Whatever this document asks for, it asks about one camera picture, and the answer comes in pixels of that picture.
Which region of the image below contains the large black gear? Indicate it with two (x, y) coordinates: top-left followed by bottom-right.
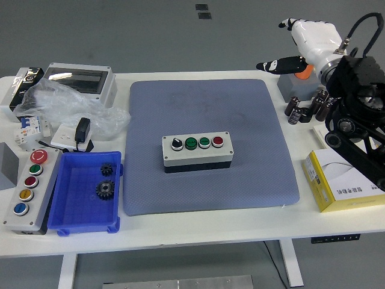
(95, 179), (116, 200)

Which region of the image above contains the blue plastic bin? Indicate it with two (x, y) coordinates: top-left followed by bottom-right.
(47, 150), (124, 237)

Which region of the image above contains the white blue circuit breaker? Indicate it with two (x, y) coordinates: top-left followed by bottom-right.
(13, 115), (54, 151)

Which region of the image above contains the grey base block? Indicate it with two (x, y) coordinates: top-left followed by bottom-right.
(277, 72), (322, 103)

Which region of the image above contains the yellow white carton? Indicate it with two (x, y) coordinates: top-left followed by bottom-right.
(301, 149), (385, 213)

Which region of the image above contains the white box with black panel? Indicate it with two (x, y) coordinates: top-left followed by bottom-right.
(0, 67), (45, 123)

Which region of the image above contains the five-button grey control box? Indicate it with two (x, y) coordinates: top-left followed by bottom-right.
(2, 147), (63, 235)

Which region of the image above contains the grey metal plate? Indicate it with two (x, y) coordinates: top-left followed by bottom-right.
(102, 275), (254, 289)

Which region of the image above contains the grey enclosure with clear lid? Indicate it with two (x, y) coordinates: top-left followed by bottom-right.
(42, 62), (118, 109)

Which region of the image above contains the clear plastic bag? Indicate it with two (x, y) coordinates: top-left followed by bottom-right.
(13, 79), (132, 140)

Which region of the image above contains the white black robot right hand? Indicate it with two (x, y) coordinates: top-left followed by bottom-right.
(256, 17), (344, 75)

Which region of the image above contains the orange cylinder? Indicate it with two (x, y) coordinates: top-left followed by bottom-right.
(294, 64), (313, 81)

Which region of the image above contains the black desk control panel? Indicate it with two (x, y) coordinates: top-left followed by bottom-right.
(310, 233), (361, 244)

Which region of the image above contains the grey metal block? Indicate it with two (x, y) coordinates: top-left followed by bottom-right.
(0, 141), (19, 191)

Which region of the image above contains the black adapter cord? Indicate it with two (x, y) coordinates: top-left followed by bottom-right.
(35, 138), (79, 153)

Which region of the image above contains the four-button grey control box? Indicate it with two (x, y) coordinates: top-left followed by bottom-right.
(161, 131), (235, 175)

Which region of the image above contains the white table leg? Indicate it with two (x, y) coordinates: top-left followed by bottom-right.
(278, 239), (304, 288)
(57, 253), (78, 289)

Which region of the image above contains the short black capacitor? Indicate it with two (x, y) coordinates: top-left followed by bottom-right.
(299, 107), (313, 123)

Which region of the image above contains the black power adapter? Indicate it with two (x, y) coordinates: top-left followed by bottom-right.
(74, 117), (91, 144)

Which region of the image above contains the grey-blue padded mat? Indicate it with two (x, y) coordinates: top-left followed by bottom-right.
(122, 78), (301, 217)

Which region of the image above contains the white wall socket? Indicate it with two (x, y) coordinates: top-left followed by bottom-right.
(50, 124), (94, 153)

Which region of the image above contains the white wall switch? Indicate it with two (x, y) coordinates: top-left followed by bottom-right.
(312, 125), (329, 148)

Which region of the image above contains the black cable under table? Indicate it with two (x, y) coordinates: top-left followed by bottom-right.
(263, 240), (289, 289)

